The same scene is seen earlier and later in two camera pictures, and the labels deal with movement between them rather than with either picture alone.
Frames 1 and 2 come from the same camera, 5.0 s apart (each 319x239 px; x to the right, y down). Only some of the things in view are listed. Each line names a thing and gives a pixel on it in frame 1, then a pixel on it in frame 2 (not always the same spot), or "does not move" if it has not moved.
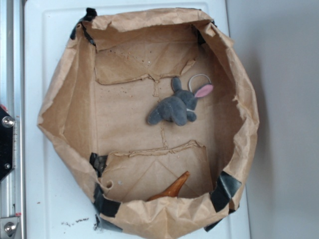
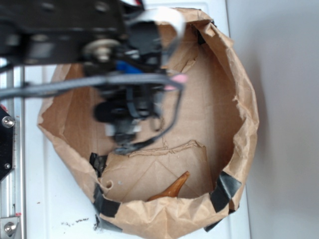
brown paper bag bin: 114,66 does not move
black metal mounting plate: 7,124 does not move
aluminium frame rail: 12,100 does not move
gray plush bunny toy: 179,107 → 177,82
